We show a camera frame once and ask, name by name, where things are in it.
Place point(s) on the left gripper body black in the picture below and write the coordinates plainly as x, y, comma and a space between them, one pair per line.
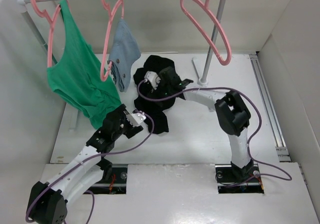
124, 124

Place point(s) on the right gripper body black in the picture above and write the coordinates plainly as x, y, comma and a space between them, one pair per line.
165, 89

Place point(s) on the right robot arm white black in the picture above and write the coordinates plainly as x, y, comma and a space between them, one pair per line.
232, 113

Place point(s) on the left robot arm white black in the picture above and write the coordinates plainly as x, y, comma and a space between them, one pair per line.
49, 201

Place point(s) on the middle pink hanger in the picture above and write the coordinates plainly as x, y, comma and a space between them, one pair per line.
111, 15

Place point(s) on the left pink hanger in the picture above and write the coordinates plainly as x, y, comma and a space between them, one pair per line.
52, 24

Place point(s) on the blue denim garment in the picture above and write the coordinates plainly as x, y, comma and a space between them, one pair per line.
123, 54

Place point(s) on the green tank top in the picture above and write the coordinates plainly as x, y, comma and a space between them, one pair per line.
76, 76

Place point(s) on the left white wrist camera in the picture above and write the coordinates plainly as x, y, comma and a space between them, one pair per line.
136, 119

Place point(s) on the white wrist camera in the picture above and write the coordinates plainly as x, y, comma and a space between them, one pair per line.
152, 78
136, 119

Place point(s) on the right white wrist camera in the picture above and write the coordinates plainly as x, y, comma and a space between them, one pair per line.
152, 78

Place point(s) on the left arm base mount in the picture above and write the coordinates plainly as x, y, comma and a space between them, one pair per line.
116, 184

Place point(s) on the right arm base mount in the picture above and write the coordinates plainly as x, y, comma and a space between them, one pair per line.
229, 184

